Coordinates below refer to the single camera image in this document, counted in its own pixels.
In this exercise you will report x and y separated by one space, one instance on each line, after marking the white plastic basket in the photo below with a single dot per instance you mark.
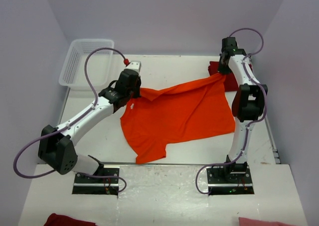
72 74

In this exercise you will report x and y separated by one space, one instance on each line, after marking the folded dark red t-shirt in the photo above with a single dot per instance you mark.
230 83

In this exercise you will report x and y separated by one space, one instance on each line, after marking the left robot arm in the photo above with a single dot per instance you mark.
57 144

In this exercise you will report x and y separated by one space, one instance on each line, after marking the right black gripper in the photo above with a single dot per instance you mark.
222 70

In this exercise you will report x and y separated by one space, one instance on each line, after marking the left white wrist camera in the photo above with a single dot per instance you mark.
135 66

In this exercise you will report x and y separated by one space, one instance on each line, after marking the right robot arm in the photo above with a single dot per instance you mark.
248 106

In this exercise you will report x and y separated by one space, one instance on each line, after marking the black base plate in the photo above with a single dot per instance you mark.
234 179
84 185

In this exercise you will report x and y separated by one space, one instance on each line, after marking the pink cloth bottom right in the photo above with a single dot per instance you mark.
252 222

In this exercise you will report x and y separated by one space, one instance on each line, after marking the dark red cloth bottom left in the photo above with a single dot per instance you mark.
61 220

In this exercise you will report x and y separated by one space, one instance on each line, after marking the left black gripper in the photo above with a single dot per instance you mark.
138 83

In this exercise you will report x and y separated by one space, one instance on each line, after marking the orange t-shirt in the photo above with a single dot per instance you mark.
188 111

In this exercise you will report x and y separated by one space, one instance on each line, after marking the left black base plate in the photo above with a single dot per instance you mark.
84 185

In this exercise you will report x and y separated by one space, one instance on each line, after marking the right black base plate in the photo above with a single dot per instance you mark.
234 179

